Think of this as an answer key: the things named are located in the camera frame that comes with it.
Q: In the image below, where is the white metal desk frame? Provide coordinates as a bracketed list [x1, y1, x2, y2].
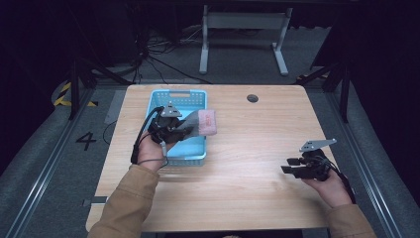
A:
[198, 4, 294, 76]

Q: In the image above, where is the black metal stand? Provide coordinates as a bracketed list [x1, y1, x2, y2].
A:
[296, 60, 352, 124]
[67, 59, 133, 121]

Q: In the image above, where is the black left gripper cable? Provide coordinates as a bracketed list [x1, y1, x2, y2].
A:
[131, 105, 165, 166]

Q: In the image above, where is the person's left hand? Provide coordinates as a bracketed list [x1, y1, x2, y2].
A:
[137, 133, 176, 173]

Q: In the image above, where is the yellow and black floor tape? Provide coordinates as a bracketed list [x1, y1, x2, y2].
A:
[53, 81, 99, 108]

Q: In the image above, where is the thin grey cable with plug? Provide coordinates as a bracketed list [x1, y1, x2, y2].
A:
[138, 141, 169, 169]

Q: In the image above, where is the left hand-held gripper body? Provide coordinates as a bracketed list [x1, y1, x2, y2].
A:
[148, 101, 183, 144]

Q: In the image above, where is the bundle of black floor cables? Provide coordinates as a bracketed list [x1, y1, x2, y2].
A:
[130, 28, 213, 85]

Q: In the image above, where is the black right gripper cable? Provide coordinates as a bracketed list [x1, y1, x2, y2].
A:
[325, 155, 358, 205]

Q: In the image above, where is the grey and pink fingerless glove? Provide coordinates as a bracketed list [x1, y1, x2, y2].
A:
[179, 109, 218, 138]

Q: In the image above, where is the grey floor tape strip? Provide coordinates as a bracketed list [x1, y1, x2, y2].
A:
[104, 89, 127, 125]

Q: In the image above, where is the aluminium floor rail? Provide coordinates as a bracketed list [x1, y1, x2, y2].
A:
[4, 88, 97, 238]
[325, 92, 403, 238]

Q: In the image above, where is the person's right hand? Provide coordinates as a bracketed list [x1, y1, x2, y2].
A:
[301, 171, 353, 208]

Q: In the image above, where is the light blue plastic basket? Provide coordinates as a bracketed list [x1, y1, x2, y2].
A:
[145, 88, 208, 167]

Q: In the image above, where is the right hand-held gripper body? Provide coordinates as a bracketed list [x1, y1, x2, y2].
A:
[299, 138, 338, 182]

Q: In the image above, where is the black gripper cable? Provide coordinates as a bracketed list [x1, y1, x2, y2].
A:
[131, 105, 165, 166]
[325, 155, 358, 205]

